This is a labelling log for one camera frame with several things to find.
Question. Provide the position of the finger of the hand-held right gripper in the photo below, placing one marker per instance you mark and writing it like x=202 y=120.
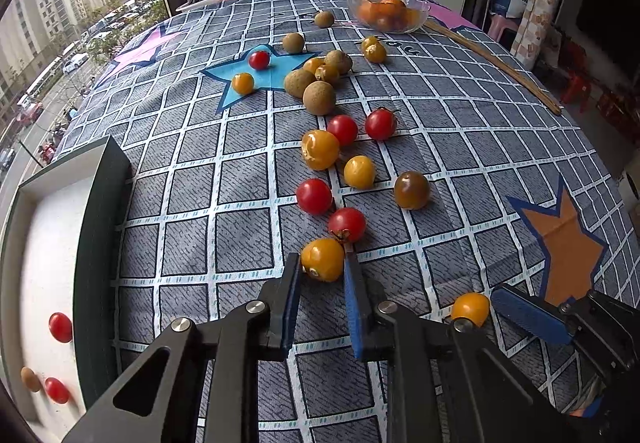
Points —
x=530 y=315

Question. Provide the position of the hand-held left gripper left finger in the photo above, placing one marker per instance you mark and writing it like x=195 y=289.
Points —
x=291 y=308

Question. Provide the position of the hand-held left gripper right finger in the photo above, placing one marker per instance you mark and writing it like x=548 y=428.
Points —
x=357 y=313

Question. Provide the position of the yellow cherry tomato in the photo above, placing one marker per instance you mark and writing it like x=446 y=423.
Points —
x=327 y=73
x=375 y=53
x=470 y=308
x=313 y=65
x=324 y=259
x=242 y=83
x=370 y=42
x=320 y=149
x=359 y=171

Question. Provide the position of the dark green tray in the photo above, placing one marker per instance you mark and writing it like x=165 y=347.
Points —
x=102 y=203

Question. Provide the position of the red cherry tomato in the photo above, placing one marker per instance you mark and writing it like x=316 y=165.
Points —
x=347 y=224
x=259 y=59
x=314 y=196
x=56 y=390
x=381 y=123
x=342 y=129
x=60 y=327

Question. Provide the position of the dark brown cherry tomato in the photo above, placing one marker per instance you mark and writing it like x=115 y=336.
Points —
x=411 y=190

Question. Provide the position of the white round appliance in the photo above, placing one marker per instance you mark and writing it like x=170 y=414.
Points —
x=630 y=190

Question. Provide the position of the checked star-print tablecloth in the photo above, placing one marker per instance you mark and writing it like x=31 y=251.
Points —
x=450 y=133

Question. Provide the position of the brown longan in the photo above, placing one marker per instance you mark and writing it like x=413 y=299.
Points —
x=30 y=379
x=293 y=43
x=324 y=19
x=319 y=97
x=299 y=83
x=340 y=61

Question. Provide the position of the red plastic stool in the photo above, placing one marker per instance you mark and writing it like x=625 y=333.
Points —
x=577 y=90

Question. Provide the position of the long wooden stick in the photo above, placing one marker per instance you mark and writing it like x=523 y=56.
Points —
x=495 y=63

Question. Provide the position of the pink plastic stool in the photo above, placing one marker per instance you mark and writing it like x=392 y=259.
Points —
x=502 y=30

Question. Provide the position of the patterned paper bag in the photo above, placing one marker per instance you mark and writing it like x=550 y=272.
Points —
x=537 y=25

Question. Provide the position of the orange mandarin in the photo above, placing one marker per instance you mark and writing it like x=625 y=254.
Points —
x=392 y=5
x=411 y=18
x=371 y=13

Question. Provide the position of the clear glass bowl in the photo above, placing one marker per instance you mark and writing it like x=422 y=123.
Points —
x=420 y=8

